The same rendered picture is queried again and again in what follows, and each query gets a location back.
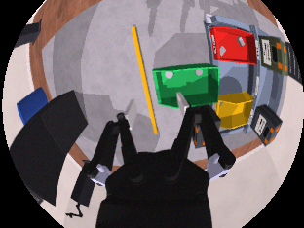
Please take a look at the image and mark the yellow open bin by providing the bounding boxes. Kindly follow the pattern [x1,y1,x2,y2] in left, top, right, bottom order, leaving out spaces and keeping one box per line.
[213,92,254,129]

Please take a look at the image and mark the green bin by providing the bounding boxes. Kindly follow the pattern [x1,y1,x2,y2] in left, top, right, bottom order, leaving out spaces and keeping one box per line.
[152,63,219,109]

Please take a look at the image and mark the yellow long thin bar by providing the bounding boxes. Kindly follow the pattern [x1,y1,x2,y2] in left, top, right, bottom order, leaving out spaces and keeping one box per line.
[132,27,158,134]

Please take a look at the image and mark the red open bin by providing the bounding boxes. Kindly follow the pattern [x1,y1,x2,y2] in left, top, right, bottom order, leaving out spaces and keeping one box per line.
[209,27,257,65]

